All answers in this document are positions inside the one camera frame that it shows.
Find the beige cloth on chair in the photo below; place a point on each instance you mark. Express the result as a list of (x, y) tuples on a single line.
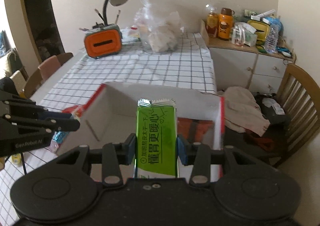
[(242, 112)]

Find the white red cardboard box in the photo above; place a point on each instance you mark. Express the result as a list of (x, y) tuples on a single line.
[(110, 116)]

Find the pink cushioned chair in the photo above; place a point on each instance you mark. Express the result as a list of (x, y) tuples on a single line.
[(48, 67)]

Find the green snack packet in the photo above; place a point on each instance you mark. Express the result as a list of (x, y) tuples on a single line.
[(156, 154)]

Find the orange thermos bottle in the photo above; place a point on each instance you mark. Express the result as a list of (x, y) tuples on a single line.
[(225, 23)]

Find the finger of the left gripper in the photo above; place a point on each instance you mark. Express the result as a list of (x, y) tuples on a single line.
[(63, 124), (54, 115)]

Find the brown wooden chair left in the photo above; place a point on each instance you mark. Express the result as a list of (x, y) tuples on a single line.
[(32, 84)]

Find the wooden chair right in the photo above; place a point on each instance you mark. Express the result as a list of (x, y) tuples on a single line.
[(298, 95)]

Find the clear plastic bag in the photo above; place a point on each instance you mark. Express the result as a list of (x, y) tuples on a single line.
[(159, 28)]

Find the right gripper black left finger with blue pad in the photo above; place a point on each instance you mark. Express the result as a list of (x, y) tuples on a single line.
[(115, 155)]

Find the clear water bottle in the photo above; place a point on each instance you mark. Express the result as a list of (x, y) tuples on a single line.
[(270, 44)]

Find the white black checkered tablecloth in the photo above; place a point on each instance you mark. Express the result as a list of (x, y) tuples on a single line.
[(190, 67)]

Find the orange tissue box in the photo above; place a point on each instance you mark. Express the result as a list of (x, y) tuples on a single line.
[(103, 41)]

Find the yellow tissue box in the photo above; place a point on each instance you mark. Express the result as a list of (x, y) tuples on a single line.
[(262, 29)]

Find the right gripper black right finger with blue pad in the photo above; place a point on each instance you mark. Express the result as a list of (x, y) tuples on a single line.
[(197, 155)]

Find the white wooden cabinet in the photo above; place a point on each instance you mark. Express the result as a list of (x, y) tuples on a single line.
[(245, 66)]

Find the amber glass bottle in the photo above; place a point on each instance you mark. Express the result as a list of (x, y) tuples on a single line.
[(212, 21)]

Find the orange foil snack bag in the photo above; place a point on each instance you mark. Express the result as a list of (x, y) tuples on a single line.
[(196, 130)]

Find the black bag on chair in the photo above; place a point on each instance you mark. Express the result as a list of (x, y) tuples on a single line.
[(271, 109)]

